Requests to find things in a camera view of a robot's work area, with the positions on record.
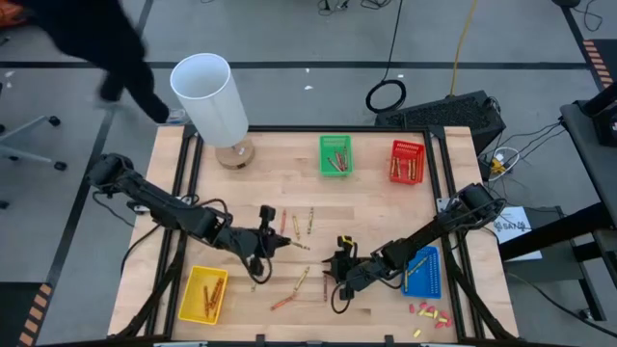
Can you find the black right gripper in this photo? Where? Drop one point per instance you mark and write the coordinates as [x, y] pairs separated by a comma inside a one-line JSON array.
[[356, 274]]

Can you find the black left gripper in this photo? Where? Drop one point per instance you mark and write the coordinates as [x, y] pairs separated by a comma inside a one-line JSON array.
[[250, 243]]

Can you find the orange crayon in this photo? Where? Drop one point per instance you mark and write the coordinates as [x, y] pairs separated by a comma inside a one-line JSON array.
[[214, 296], [206, 301], [220, 288], [283, 302]]

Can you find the yellow plastic basket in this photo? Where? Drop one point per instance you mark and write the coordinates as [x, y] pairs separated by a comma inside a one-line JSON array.
[[193, 308]]

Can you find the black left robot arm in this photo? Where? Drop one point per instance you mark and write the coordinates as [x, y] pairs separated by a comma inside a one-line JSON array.
[[164, 209]]

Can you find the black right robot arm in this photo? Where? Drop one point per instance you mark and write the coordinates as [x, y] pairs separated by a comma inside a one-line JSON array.
[[434, 229]]

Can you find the blue plastic basket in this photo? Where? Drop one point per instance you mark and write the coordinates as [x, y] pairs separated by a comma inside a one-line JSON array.
[[431, 284]]

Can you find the green plastic basket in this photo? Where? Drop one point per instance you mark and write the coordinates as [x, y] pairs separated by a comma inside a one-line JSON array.
[[332, 144]]

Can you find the red plastic basket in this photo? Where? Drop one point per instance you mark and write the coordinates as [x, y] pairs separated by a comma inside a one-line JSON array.
[[407, 147]]

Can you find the white shade wooden base lamp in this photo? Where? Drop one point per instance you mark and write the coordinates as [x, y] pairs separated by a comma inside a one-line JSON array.
[[212, 106]]

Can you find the white paper sheet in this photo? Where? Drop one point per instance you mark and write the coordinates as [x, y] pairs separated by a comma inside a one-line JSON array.
[[516, 233]]

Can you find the black perforated computer case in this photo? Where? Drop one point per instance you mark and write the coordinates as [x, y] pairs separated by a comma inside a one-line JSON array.
[[443, 115]]

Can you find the grey base office chair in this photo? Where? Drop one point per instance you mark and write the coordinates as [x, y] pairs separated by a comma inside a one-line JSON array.
[[59, 166]]

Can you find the black side table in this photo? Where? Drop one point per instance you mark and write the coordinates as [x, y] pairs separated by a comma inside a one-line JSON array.
[[585, 159]]

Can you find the person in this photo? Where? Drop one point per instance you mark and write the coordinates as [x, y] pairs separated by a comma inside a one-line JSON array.
[[96, 38]]

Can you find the orange office chair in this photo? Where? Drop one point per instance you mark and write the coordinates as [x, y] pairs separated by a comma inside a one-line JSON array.
[[9, 14]]

